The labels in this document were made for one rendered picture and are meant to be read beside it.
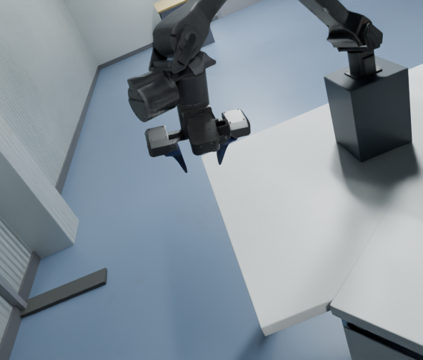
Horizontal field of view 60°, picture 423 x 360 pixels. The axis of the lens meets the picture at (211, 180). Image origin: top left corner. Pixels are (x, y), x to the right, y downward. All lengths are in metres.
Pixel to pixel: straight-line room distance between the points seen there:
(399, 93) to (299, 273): 0.48
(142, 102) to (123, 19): 7.44
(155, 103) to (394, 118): 0.62
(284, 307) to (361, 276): 0.15
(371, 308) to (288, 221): 0.28
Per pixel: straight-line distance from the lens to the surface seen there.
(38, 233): 2.87
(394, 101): 0.98
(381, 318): 0.70
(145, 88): 0.56
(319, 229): 0.84
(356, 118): 0.94
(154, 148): 0.64
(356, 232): 0.82
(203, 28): 0.60
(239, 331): 1.79
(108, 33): 8.03
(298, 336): 1.71
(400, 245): 0.79
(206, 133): 0.60
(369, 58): 0.94
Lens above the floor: 1.45
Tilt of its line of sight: 32 degrees down
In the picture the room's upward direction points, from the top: 24 degrees counter-clockwise
